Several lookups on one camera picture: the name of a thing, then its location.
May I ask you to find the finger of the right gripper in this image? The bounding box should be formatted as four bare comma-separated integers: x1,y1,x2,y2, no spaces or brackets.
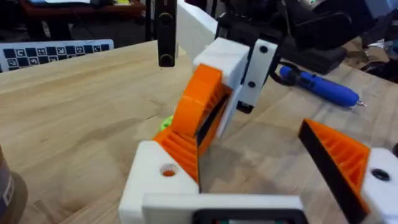
172,37,251,156

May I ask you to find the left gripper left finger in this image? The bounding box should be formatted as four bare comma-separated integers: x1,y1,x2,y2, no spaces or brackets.
118,124,200,224

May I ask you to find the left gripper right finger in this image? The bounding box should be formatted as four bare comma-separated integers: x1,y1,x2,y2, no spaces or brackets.
297,118,398,224

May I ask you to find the blue electric screwdriver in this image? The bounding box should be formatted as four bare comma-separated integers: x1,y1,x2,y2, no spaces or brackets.
279,65,368,109

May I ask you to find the brown bucket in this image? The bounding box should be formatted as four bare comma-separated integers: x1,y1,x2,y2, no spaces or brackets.
0,145,29,224

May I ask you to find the green disc with holes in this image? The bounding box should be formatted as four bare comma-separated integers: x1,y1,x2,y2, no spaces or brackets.
159,114,175,132

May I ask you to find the black upright flat plate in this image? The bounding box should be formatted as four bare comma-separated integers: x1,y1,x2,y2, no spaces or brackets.
154,0,178,68

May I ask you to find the reddish brown desk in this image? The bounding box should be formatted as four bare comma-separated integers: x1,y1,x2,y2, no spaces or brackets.
18,0,147,20

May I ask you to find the white board with black markers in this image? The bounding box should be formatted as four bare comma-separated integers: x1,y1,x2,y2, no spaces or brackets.
0,39,115,73

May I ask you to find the black cable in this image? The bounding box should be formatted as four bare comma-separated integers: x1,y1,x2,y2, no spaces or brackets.
269,61,301,87

